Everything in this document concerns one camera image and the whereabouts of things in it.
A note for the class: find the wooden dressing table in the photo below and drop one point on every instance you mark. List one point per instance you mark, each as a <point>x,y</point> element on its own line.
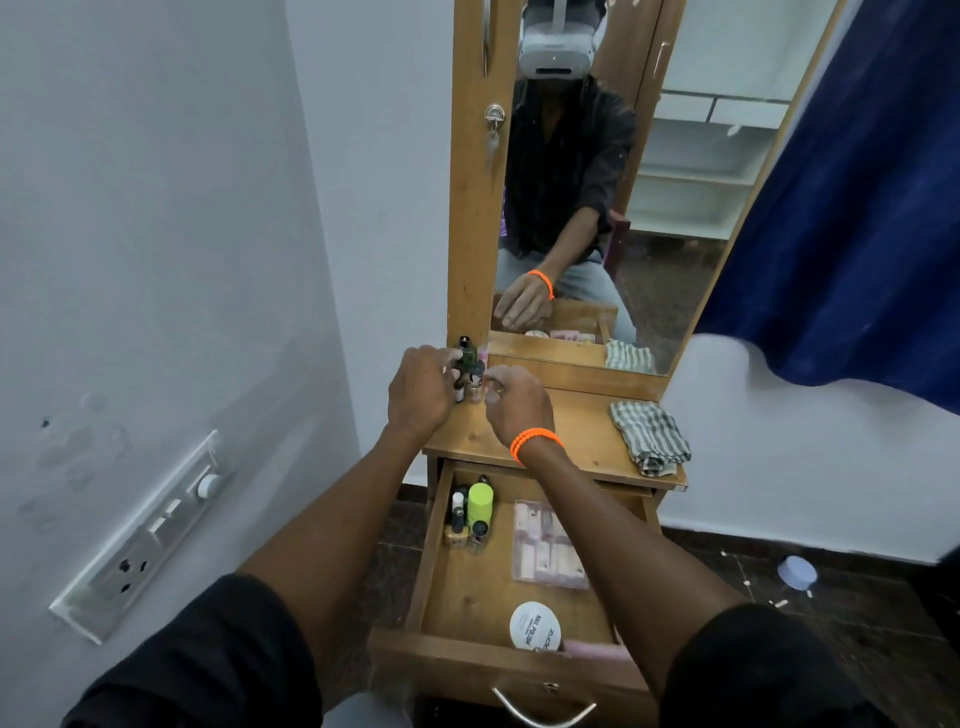
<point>472,225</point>

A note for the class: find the black left shirt sleeve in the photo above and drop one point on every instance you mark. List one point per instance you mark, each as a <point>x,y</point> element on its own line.
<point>202,660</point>

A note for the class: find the pale blue round lid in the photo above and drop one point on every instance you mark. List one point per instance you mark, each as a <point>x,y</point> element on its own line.
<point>796,573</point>

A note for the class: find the pink flat packet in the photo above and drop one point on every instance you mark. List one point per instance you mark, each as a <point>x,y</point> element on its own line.
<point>600,651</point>

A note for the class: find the small pink bottle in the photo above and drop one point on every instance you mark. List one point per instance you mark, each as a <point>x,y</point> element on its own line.
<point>484,354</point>

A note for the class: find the round white jar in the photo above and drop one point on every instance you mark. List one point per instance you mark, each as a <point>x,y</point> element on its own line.
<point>535,627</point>

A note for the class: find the clear plastic nail box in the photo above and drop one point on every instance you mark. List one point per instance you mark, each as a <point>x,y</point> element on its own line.
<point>547,551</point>

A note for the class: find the black right shirt sleeve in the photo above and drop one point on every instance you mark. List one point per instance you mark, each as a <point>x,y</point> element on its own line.
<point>765,675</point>

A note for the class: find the dark green bottle black cap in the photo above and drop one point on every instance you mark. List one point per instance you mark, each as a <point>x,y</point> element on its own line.
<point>468,358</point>

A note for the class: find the small clear glass bottle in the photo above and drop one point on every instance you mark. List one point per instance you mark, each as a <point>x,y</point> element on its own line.
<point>475,391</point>

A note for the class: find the open wooden drawer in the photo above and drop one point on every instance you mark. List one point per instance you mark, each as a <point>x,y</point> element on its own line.
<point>480,592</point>

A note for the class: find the dark blue curtain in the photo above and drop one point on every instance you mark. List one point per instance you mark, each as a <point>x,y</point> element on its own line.
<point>847,225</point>

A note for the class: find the person's right fingers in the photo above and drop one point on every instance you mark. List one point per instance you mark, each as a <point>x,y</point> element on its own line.
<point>501,381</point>

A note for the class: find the white wall switch board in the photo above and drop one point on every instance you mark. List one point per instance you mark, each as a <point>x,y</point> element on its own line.
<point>142,544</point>

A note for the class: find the lime green capped bottle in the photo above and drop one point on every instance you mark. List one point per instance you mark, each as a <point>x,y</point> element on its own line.
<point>480,505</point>

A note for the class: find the person's left forearm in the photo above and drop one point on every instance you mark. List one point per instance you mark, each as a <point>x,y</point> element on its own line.
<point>330,555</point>

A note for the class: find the small black white bottle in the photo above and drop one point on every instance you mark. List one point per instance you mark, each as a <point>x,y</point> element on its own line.
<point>458,390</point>

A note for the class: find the tall mirror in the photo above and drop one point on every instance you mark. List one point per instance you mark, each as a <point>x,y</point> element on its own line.
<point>675,187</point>

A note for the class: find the green striped cloth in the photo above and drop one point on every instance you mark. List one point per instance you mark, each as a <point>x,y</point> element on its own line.
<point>649,439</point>

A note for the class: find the small dark capped bottle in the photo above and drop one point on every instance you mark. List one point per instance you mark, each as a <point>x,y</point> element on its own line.
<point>480,534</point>

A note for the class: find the person's left hand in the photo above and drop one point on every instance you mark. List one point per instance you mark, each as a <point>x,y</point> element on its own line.
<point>416,394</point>

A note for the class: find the small amber glass bottle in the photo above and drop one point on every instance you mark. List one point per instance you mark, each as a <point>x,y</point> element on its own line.
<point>455,537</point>

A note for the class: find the person's right hand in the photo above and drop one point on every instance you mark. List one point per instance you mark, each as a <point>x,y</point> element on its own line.
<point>521,412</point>

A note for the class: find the black shirt sleeve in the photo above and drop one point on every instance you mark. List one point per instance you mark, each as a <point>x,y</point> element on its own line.
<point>202,660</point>
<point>765,675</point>

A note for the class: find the person's right forearm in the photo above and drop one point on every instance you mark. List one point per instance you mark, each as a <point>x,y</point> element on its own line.
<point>622,555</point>

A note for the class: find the metal lock with key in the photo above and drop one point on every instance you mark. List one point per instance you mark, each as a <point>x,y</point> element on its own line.
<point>494,118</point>

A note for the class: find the person's left fingers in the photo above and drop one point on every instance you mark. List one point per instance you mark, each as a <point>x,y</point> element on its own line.
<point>444,360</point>

